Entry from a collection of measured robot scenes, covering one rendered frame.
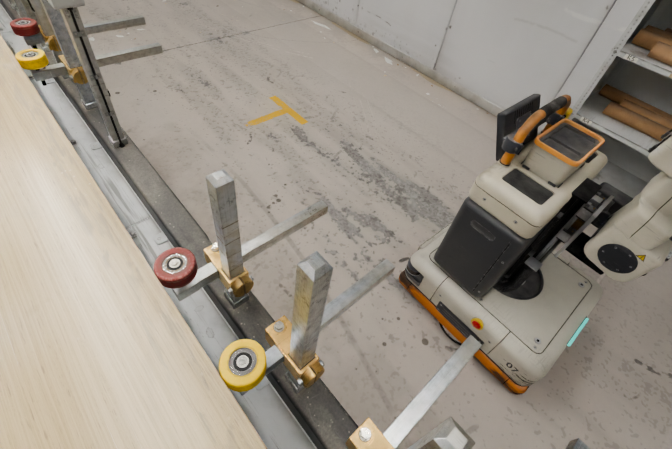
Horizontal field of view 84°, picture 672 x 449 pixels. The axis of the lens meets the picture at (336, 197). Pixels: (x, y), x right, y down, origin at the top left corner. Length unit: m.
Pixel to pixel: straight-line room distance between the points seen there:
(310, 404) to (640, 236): 1.03
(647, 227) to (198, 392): 1.21
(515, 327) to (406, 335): 0.45
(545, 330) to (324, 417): 1.07
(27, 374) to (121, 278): 0.19
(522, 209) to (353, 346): 0.90
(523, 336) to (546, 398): 0.37
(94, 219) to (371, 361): 1.20
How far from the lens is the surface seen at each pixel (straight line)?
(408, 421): 0.80
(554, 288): 1.88
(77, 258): 0.91
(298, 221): 0.98
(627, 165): 3.15
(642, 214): 1.36
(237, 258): 0.83
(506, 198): 1.30
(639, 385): 2.26
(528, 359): 1.65
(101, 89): 1.35
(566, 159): 1.34
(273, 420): 0.98
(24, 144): 1.23
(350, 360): 1.70
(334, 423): 0.91
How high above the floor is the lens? 1.58
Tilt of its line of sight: 46 degrees down
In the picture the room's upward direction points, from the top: 10 degrees clockwise
